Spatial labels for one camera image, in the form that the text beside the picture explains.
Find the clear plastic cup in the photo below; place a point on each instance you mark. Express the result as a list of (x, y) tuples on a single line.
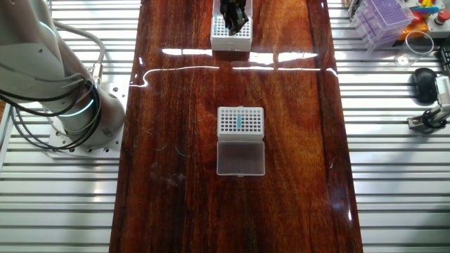
[(401, 60)]

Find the white hinged pipette tip box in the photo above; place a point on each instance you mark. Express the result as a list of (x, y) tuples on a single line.
[(232, 44), (240, 158)]

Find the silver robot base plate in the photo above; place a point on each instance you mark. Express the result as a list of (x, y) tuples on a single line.
[(116, 95)]

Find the purple pipette tip box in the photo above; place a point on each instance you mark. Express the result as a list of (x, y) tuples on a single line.
[(383, 17)]

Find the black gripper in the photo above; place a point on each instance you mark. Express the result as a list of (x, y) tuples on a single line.
[(233, 6)]

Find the colourful plastic toy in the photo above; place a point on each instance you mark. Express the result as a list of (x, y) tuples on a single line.
[(427, 5)]

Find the black keyboard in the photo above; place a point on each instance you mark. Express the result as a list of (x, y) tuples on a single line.
[(445, 59)]

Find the black computer mouse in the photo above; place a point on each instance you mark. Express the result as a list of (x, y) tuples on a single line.
[(423, 86)]

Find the red emergency stop button box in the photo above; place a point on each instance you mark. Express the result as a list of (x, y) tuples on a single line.
[(443, 17)]

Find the silver depth camera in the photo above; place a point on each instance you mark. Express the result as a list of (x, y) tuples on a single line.
[(443, 91)]

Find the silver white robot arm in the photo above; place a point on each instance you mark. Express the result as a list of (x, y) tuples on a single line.
[(28, 52)]

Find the glossy wooden board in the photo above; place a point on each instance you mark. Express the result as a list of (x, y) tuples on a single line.
[(281, 140)]

